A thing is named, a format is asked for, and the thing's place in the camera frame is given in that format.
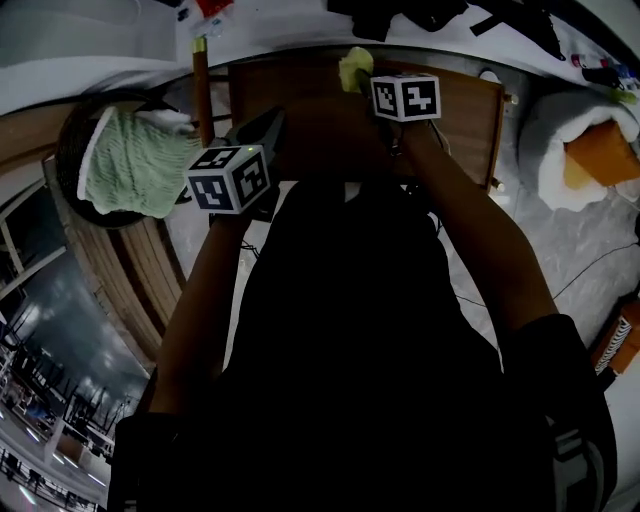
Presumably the clear bottle red label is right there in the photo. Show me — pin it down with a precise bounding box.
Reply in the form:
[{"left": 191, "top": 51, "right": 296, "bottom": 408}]
[{"left": 571, "top": 52, "right": 609, "bottom": 70}]

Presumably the striped cushion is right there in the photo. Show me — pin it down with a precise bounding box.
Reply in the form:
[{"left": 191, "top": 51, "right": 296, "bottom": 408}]
[{"left": 594, "top": 314, "right": 634, "bottom": 374}]

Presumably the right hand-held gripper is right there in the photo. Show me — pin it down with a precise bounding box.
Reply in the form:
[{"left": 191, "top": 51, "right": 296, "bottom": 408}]
[{"left": 353, "top": 68, "right": 442, "bottom": 155}]

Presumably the grey black worn backpack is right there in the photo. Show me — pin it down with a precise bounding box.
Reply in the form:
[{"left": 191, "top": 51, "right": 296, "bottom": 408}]
[{"left": 544, "top": 414, "right": 619, "bottom": 512}]

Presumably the yellow cushion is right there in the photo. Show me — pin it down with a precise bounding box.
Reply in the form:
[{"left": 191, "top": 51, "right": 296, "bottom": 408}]
[{"left": 563, "top": 149, "right": 601, "bottom": 189}]

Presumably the orange wooden bench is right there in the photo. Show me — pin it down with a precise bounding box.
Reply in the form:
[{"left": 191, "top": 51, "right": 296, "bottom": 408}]
[{"left": 592, "top": 299, "right": 640, "bottom": 376}]

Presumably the person's left forearm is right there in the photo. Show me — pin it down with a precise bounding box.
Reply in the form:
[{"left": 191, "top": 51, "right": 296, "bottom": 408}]
[{"left": 149, "top": 212, "right": 261, "bottom": 416}]

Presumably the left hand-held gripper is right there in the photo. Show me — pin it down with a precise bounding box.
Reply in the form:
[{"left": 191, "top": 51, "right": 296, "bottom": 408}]
[{"left": 185, "top": 107, "right": 287, "bottom": 224}]

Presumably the long wooden platform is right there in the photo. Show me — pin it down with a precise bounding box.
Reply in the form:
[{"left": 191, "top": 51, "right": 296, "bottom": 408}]
[{"left": 0, "top": 99, "right": 186, "bottom": 371}]

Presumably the black floor cable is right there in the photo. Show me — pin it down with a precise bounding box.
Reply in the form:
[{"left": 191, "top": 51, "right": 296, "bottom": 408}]
[{"left": 552, "top": 242, "right": 640, "bottom": 301}]

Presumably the yellow cloth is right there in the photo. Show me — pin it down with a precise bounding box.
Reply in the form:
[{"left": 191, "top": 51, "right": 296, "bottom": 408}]
[{"left": 338, "top": 46, "right": 375, "bottom": 94}]

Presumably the white round pouf sofa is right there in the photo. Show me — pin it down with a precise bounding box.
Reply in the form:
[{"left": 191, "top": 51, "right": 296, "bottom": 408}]
[{"left": 517, "top": 89, "right": 640, "bottom": 211}]

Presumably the white board table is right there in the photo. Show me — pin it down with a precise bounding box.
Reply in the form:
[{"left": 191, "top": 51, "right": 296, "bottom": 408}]
[{"left": 0, "top": 179, "right": 69, "bottom": 301}]

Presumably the dark wicker chair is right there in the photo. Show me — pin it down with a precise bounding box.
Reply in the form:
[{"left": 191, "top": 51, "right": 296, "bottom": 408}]
[{"left": 54, "top": 89, "right": 201, "bottom": 229}]

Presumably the wooden shelf table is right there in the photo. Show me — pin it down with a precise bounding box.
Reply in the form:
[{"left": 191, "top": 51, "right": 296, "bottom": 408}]
[{"left": 192, "top": 37, "right": 519, "bottom": 194}]

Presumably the black strap bag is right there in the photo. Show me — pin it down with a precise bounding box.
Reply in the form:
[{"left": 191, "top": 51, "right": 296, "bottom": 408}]
[{"left": 469, "top": 0, "right": 566, "bottom": 61}]

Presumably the orange cushion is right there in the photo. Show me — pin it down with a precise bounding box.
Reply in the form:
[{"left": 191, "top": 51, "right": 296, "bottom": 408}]
[{"left": 564, "top": 119, "right": 640, "bottom": 189}]

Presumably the red packet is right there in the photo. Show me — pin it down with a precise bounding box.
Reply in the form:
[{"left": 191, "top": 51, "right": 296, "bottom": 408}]
[{"left": 194, "top": 0, "right": 234, "bottom": 19}]

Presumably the person's right forearm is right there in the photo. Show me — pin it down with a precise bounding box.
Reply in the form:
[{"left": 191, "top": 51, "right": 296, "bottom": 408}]
[{"left": 399, "top": 119, "right": 559, "bottom": 331}]

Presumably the green knitted blanket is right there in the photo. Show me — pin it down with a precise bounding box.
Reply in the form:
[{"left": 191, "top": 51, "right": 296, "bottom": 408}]
[{"left": 77, "top": 107, "right": 199, "bottom": 219}]

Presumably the black cup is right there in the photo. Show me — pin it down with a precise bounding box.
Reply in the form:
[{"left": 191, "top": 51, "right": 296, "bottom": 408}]
[{"left": 582, "top": 67, "right": 621, "bottom": 89}]

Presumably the person in dark shirt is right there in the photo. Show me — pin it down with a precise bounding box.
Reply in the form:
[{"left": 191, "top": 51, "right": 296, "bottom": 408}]
[{"left": 107, "top": 174, "right": 619, "bottom": 512}]

